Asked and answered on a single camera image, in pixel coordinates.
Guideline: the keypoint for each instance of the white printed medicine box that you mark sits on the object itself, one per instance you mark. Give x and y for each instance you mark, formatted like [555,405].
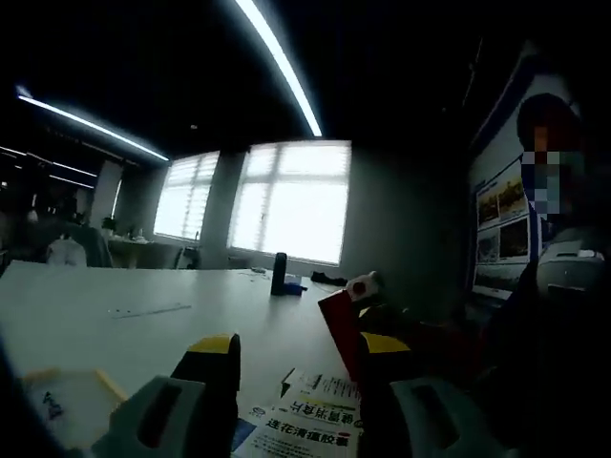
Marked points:
[315,424]

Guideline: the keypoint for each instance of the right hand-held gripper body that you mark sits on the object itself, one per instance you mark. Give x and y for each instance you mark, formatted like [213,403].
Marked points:
[366,285]

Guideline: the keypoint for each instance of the red white medicine box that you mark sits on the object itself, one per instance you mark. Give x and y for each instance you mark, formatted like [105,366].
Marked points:
[341,329]

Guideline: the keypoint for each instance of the clear plastic ruler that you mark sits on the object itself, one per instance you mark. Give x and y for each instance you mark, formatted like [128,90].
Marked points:
[153,310]

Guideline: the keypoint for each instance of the window with blinds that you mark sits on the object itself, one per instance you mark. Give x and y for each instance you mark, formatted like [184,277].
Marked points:
[296,205]
[186,200]

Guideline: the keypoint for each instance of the person's black clothing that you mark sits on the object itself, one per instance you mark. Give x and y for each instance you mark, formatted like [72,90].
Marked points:
[549,372]

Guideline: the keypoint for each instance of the black bottle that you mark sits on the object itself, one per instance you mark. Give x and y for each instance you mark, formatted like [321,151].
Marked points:
[279,274]

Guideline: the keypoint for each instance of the blue white wall poster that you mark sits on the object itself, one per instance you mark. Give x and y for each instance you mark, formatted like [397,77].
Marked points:
[501,205]

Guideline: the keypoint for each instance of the person's head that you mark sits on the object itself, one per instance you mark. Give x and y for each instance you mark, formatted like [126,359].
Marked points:
[544,107]

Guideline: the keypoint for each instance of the ceiling light strip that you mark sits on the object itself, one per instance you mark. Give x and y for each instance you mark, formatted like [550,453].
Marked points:
[286,62]
[95,126]

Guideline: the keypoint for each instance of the small blue box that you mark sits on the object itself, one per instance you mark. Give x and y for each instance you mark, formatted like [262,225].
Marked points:
[295,289]

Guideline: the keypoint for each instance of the black cloth bundle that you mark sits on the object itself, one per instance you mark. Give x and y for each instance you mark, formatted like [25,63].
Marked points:
[329,278]

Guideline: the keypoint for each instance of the clear yellow-trimmed zip pouch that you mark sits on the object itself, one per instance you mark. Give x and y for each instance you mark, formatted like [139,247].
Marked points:
[71,405]

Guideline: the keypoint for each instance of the white worn chest device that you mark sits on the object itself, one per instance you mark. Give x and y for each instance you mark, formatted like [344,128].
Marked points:
[570,260]

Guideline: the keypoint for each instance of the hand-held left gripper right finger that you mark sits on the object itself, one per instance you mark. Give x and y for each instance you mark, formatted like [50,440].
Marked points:
[444,424]

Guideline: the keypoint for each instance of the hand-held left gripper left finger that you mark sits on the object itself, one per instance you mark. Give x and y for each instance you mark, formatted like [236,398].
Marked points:
[143,424]

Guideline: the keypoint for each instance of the grey jacket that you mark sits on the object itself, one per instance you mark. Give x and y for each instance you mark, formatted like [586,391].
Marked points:
[98,248]

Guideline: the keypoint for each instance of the potted green plant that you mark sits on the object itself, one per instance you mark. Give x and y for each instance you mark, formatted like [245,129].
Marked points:
[109,225]

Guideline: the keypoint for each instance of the white backpack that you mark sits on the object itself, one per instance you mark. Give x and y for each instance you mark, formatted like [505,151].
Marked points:
[67,252]

